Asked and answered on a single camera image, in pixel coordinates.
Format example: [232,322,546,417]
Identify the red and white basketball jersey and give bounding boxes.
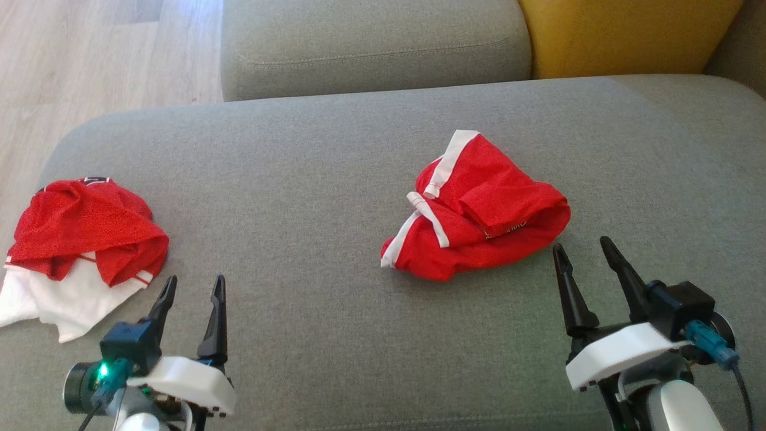
[0,177,170,344]

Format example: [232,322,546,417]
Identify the red shorts with white trim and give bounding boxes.
[381,129,571,282]

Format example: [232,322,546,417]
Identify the left arm cable teal plug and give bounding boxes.
[78,358,131,431]

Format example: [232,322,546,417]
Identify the grey sofa back cushion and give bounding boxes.
[220,0,533,102]

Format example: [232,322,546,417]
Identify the arm cable teal plug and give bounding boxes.
[78,358,131,431]
[685,320,755,431]

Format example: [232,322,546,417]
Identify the yellow pillow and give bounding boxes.
[518,0,746,80]

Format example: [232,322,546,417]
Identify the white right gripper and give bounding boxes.
[552,236,689,393]

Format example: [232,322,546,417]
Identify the grey sofa seat cushion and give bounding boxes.
[0,75,766,431]

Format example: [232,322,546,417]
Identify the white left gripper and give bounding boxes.
[127,274,236,420]

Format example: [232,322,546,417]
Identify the right arm cable teal plug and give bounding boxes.
[685,320,755,431]

